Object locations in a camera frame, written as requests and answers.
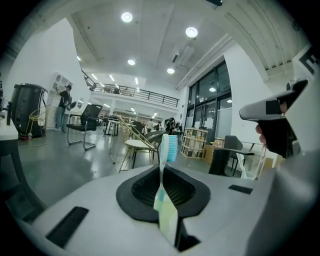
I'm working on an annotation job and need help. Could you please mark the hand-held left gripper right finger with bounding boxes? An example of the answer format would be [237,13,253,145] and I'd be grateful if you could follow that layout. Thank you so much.
[163,164,272,256]

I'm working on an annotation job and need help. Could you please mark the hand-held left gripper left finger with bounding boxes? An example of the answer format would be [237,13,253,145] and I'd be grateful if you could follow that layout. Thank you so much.
[21,164,176,256]

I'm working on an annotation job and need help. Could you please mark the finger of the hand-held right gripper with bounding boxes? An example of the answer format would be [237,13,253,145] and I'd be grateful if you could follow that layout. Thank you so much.
[239,79,310,123]

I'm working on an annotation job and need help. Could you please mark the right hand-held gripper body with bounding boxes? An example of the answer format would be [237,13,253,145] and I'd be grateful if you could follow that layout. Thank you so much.
[258,46,320,159]

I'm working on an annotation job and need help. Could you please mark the blue and white toothbrush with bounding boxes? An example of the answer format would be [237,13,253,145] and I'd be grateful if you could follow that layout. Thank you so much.
[152,133,180,248]

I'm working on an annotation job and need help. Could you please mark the person's right hand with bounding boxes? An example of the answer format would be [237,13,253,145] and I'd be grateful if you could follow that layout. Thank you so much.
[255,124,268,146]

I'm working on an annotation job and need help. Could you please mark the grey upholstered chair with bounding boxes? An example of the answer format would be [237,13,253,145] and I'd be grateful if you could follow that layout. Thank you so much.
[223,134,256,174]

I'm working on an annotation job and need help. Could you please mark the black framed glass doors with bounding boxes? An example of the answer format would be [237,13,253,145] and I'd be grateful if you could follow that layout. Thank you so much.
[184,59,234,141]

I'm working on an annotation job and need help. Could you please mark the black bin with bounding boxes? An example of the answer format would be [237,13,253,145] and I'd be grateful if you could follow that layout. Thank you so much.
[208,147,233,176]

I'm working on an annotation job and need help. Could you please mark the cardboard box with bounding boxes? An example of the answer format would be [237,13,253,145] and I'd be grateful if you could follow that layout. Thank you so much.
[201,138,226,165]

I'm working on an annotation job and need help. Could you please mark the wooden grid shelf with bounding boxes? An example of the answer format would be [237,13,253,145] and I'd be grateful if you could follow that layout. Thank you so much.
[179,127,209,160]

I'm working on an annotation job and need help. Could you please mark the black mesh office chair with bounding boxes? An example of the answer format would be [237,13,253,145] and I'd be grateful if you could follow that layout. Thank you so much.
[65,103,104,151]

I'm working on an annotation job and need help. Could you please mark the ceiling air vent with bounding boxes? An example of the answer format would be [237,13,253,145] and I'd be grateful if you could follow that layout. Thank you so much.
[171,44,195,68]

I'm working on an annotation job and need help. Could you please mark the dark grey shell chair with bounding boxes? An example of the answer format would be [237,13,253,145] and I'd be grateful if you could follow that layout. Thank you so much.
[131,129,168,169]

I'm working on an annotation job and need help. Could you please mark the large black cabinet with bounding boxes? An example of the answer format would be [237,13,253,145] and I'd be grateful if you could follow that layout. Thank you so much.
[10,83,49,139]

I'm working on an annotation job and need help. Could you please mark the black mezzanine railing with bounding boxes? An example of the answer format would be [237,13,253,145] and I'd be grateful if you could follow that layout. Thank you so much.
[94,83,181,109]

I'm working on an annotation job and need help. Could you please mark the black monitor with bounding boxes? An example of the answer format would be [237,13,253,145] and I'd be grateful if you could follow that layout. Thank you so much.
[6,100,13,126]

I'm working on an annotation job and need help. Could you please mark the black frame table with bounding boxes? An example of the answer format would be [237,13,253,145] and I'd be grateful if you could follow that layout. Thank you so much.
[103,118,121,137]

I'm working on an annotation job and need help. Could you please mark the yellow wire chair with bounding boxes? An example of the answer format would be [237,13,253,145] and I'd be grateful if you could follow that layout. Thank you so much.
[28,104,50,147]

